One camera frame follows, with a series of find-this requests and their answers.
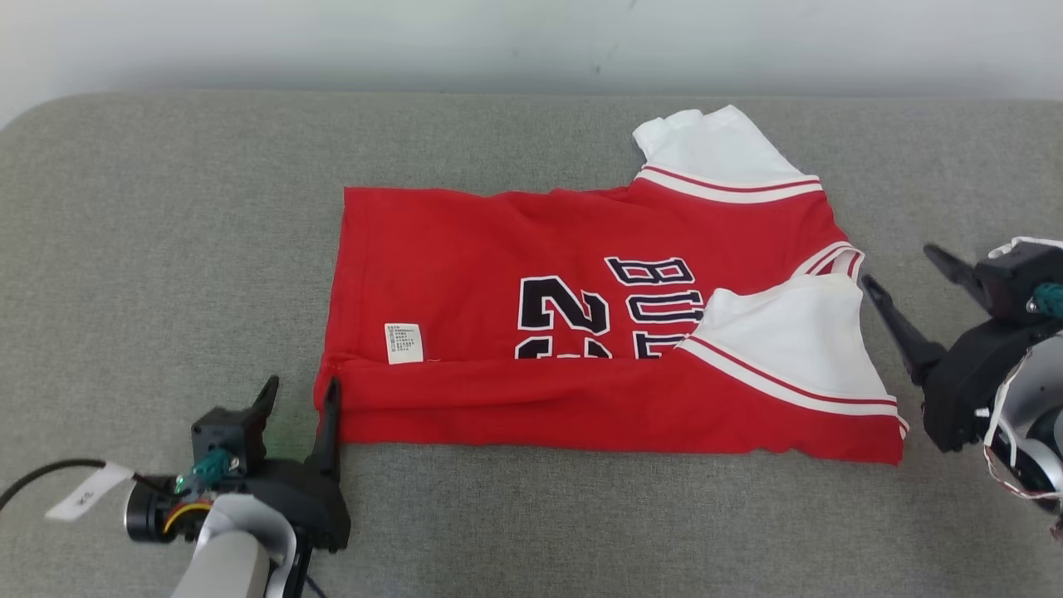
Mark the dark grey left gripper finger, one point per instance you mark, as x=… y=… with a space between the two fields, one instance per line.
x=266 y=403
x=330 y=432

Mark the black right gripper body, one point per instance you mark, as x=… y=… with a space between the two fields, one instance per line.
x=967 y=390

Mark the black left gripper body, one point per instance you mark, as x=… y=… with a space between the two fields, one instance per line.
x=307 y=507

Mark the teal camera connector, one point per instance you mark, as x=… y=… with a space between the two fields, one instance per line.
x=208 y=469
x=1050 y=301

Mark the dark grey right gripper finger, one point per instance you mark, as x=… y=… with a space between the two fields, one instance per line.
x=959 y=272
x=913 y=345

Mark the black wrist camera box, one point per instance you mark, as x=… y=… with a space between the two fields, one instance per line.
x=1017 y=278
x=228 y=432

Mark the teal right camera connector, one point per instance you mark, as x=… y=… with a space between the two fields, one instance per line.
x=1050 y=301

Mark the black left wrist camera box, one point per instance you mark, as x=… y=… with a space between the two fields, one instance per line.
x=228 y=432

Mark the teal left camera connector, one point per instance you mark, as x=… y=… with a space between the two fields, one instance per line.
x=208 y=469

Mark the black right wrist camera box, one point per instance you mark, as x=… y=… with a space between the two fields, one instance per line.
x=1017 y=278

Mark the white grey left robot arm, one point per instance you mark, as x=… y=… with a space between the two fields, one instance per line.
x=228 y=565

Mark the red basketball jersey white sleeves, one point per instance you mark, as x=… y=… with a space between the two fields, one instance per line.
x=498 y=249

